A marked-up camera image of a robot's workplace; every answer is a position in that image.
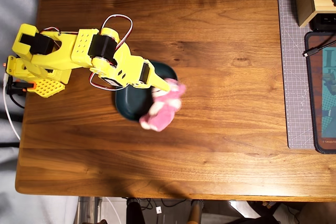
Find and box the yellow gripper black servo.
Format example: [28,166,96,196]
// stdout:
[132,56,172,93]

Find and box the pink strawberry bear plush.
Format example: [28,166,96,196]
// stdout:
[139,78,187,132]

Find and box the yellow robot base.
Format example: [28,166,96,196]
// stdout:
[5,55,66,99]

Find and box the dark green plastic bin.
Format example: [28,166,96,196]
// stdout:
[114,60,179,121]

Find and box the orange black board holder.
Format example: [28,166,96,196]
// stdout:
[6,77,37,96]

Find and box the black stand leg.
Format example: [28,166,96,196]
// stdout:
[126,197,146,224]

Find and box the grey cutting mat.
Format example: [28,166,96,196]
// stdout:
[276,0,316,150]

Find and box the wooden stool leg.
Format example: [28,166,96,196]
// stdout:
[188,199,205,224]

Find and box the black printed mouse pad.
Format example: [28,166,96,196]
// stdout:
[304,31,336,154]

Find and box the black device under box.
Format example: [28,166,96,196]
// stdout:
[309,13,336,32]

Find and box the red white black servo wire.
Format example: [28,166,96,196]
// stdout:
[89,71,129,91]
[103,14,133,51]

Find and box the thin black floor cable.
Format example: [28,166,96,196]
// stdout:
[138,198,187,212]

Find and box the black power cable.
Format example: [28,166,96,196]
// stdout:
[6,84,26,110]

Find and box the metal rack frame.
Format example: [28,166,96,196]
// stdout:
[77,196,103,224]

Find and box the white USB cable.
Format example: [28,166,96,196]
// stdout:
[3,73,22,141]

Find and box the black USB plug cable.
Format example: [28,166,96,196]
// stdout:
[302,39,336,58]

